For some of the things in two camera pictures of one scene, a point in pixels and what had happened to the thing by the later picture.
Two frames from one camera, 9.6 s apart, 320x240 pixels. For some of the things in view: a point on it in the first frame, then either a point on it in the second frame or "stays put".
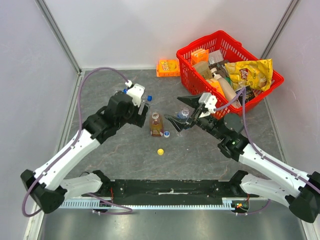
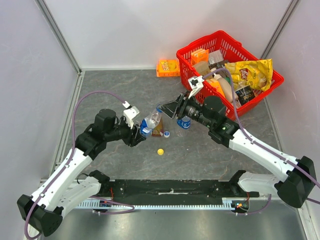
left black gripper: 139,119 -> 137,138
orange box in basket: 199,55 stays put
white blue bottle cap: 166,134 stays put
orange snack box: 168,68 stays put
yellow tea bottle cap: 160,151 stays put
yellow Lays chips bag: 253,74 stays put
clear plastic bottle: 125,90 -> 152,121
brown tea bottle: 156,129 stays put
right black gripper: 194,115 -> 181,106
